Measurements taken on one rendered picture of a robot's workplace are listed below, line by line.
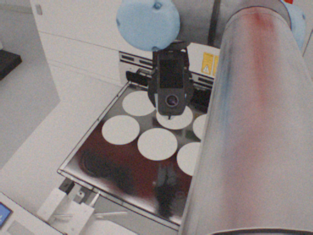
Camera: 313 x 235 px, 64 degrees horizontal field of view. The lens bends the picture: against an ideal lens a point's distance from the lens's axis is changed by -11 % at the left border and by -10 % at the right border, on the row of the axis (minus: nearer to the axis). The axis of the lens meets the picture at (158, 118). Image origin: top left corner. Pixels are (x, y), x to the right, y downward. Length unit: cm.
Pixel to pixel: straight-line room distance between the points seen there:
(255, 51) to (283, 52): 2
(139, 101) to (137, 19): 51
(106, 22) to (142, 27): 54
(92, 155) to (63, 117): 25
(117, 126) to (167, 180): 21
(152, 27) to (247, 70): 17
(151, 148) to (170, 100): 27
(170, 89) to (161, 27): 18
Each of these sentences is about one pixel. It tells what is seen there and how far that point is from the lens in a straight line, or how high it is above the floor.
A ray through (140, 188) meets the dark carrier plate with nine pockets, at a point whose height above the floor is 90.
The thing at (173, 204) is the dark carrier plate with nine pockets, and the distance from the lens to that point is 63.
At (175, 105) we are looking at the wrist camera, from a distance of 46.
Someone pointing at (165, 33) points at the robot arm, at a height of 131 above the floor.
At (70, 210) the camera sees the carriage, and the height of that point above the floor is 88.
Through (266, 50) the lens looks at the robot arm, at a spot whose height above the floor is 137.
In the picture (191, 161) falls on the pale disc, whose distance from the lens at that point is 68.
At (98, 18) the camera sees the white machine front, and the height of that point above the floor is 108.
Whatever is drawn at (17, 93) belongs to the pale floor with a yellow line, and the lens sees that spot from 246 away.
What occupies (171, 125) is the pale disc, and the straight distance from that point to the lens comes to 75.
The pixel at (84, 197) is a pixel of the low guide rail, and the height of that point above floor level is 84.
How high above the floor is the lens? 147
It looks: 49 degrees down
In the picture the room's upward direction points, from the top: straight up
